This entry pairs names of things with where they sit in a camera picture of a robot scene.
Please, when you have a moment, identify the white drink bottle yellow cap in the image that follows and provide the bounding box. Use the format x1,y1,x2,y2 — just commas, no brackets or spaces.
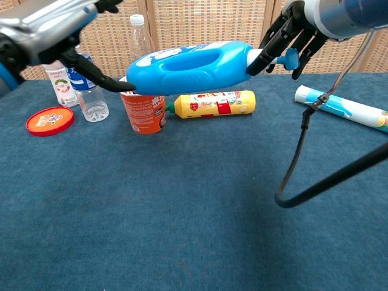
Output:
41,59,80,109

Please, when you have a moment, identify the yellow bottle with green cap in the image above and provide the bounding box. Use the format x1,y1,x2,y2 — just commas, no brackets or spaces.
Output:
165,90,257,119

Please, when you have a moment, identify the clear water bottle blue label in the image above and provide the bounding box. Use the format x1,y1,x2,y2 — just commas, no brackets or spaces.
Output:
67,44,110,123

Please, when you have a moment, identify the red orange plastic lid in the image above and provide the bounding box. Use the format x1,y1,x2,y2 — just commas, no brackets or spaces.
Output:
25,105,75,137

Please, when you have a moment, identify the blue detergent bottle with pump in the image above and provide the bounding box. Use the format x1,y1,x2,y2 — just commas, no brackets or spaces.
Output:
125,41,301,96

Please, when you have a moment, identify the clear bottle with green liquid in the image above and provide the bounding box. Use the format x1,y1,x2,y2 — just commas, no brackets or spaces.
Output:
129,14,157,63

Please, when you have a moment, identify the black cable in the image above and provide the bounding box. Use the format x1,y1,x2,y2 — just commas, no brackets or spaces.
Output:
274,29,388,209

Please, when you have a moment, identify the white and blue tube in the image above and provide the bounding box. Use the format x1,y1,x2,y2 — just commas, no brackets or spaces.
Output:
294,84,388,133

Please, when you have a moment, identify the woven bamboo folding screen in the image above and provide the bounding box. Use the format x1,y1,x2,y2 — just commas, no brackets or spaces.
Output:
0,0,388,81

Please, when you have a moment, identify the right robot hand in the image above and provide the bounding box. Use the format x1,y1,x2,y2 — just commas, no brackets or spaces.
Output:
247,0,330,81

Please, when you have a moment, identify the orange instant noodle cup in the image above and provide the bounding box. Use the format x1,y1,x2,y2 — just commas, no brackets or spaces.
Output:
118,75,167,135

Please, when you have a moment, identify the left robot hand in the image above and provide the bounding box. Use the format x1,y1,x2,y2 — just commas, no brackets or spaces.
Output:
21,0,136,93

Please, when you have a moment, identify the blue tablecloth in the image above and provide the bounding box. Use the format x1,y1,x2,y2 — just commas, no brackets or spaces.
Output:
0,72,388,291

